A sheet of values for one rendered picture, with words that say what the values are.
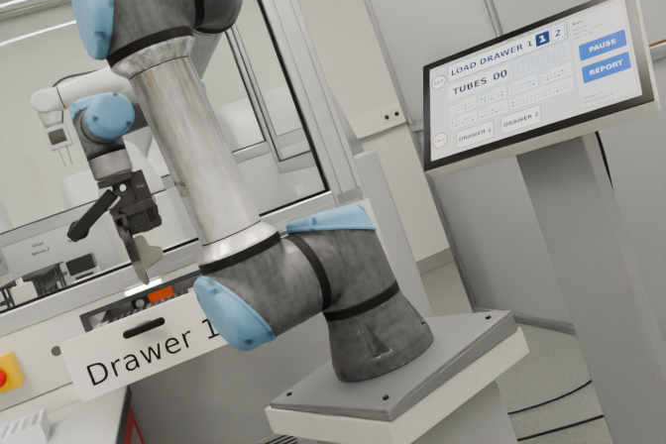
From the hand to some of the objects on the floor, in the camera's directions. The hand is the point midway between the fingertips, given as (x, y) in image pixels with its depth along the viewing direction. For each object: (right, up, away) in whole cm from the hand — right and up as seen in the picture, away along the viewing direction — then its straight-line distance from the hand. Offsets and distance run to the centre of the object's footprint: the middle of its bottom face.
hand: (142, 278), depth 144 cm
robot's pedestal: (+70, -80, -29) cm, 111 cm away
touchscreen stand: (+116, -59, +34) cm, 135 cm away
